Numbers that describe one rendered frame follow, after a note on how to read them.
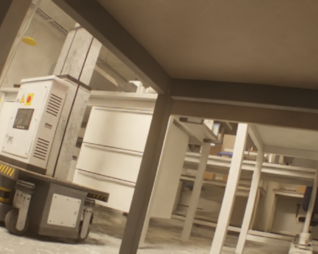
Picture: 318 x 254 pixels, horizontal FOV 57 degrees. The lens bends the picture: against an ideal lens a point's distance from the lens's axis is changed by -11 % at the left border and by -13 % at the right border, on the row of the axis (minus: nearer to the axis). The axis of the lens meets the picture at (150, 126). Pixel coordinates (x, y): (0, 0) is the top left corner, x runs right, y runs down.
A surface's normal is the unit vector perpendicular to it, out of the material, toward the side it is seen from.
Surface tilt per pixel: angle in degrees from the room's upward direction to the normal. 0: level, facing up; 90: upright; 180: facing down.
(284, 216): 90
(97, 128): 90
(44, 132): 90
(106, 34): 90
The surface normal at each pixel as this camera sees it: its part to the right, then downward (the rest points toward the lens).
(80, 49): 0.79, 0.06
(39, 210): -0.57, -0.31
